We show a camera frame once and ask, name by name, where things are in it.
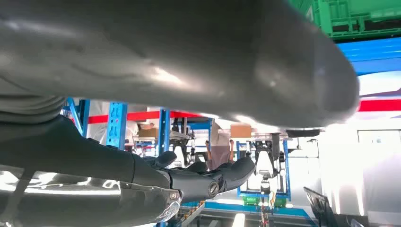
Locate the white humanoid robot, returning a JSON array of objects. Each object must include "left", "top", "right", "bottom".
[{"left": 253, "top": 141, "right": 284, "bottom": 227}]

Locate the brown cardboard box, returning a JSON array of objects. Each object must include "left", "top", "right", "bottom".
[{"left": 230, "top": 123, "right": 253, "bottom": 139}]

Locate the blue gantry frame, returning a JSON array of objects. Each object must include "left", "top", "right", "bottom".
[{"left": 235, "top": 139, "right": 292, "bottom": 200}]

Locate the black flat panel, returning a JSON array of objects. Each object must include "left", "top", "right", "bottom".
[{"left": 303, "top": 186, "right": 340, "bottom": 227}]

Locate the green plastic crate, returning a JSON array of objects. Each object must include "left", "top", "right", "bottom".
[{"left": 308, "top": 0, "right": 401, "bottom": 41}]

